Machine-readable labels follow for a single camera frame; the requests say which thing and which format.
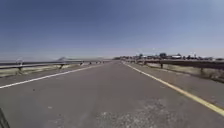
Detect grey asphalt road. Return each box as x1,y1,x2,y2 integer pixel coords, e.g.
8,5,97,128
0,61,224,128

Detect distant hill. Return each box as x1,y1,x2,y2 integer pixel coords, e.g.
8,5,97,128
54,56,105,62

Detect distant buildings and trees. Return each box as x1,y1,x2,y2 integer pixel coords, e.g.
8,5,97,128
112,51,224,62

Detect white painted edge line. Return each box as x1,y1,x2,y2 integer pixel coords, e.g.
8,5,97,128
0,63,106,90

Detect metal guardrail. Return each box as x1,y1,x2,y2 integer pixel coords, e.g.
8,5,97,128
0,59,111,75
122,58,224,75

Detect dry dirt verge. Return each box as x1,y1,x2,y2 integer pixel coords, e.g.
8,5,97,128
129,62,224,84

